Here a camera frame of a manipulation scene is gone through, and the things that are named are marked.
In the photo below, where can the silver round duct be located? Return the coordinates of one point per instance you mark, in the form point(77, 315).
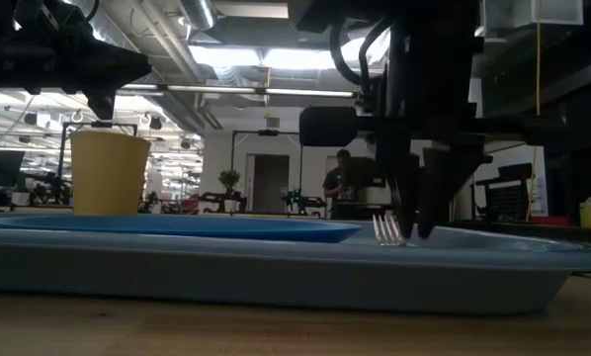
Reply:
point(199, 12)

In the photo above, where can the person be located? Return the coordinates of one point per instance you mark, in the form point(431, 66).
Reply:
point(336, 185)

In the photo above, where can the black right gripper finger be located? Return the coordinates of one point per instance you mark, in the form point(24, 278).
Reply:
point(444, 178)
point(401, 188)

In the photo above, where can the silver metal fork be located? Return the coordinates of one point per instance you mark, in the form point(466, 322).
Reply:
point(387, 235)

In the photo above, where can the grey door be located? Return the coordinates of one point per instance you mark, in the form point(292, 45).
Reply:
point(271, 183)

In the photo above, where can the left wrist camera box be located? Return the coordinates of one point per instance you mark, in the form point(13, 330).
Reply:
point(43, 15)

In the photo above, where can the black computer monitor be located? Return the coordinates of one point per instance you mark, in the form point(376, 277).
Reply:
point(362, 173)

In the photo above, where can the black mesh cart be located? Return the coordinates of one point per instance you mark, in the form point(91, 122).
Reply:
point(508, 200)

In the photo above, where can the red background object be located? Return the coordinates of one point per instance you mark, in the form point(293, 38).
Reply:
point(191, 204)

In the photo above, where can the white board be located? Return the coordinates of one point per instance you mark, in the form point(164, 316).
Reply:
point(513, 155)

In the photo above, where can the blue round plate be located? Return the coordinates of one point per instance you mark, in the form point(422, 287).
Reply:
point(177, 227)

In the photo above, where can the white ceiling box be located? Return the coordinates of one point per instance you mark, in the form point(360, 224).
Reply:
point(557, 12)

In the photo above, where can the ceiling tube light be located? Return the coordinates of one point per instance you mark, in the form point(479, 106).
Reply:
point(211, 89)
point(308, 92)

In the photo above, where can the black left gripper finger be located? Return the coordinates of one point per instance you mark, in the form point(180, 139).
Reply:
point(115, 66)
point(102, 105)

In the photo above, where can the blue plastic tray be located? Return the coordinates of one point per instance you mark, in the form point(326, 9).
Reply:
point(276, 277)

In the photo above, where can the potted green plant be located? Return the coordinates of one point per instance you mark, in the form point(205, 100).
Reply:
point(229, 178)

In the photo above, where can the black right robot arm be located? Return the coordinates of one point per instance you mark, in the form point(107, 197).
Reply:
point(424, 29)

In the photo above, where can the red box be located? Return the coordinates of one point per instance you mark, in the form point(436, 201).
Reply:
point(550, 221)

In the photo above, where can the robot arm with green lights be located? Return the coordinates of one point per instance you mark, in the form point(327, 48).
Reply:
point(300, 200)

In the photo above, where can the black background robot arm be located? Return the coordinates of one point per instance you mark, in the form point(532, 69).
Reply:
point(221, 197)

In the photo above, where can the large ceiling duct pipe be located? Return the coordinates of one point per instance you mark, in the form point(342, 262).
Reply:
point(120, 34)

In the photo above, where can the square wall vent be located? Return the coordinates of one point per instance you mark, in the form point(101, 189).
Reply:
point(273, 122)

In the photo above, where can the yellow paper cup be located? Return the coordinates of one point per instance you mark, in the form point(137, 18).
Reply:
point(108, 173)

